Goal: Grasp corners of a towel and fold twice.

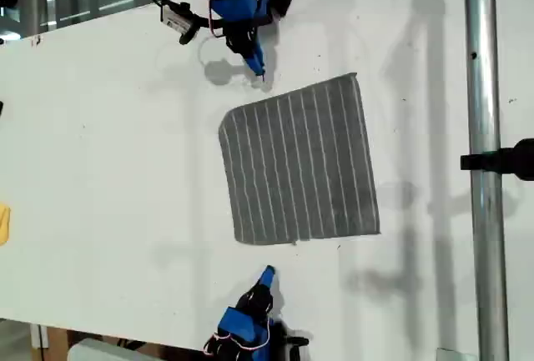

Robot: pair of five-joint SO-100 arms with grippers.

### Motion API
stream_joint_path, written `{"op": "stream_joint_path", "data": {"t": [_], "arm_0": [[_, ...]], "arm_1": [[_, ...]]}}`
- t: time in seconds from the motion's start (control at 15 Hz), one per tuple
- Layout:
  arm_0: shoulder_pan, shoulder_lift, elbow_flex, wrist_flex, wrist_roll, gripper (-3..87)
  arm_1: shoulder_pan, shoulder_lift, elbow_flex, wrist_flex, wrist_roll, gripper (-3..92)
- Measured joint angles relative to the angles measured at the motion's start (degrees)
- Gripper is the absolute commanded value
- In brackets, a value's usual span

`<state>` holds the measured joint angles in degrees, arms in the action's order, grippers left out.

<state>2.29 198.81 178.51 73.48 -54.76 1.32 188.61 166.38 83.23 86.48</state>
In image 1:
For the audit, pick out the steel post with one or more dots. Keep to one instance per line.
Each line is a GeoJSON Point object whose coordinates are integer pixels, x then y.
{"type": "Point", "coordinates": [484, 86]}

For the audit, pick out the black clamp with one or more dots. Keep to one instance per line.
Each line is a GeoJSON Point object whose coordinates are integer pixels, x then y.
{"type": "Point", "coordinates": [500, 161]}

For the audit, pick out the black camera stalk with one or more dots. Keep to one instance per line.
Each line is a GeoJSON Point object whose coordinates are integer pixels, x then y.
{"type": "Point", "coordinates": [206, 23]}

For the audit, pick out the yellow object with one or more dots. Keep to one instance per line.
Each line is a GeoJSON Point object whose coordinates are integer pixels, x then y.
{"type": "Point", "coordinates": [4, 225]}

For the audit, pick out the white rounded container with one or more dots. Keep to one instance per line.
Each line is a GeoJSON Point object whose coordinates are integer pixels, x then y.
{"type": "Point", "coordinates": [100, 350]}

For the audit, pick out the black camera box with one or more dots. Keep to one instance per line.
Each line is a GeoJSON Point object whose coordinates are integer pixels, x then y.
{"type": "Point", "coordinates": [298, 342]}
{"type": "Point", "coordinates": [177, 19]}

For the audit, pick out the grey white-striped towel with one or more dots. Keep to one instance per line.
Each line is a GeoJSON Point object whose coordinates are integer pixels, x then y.
{"type": "Point", "coordinates": [292, 161]}

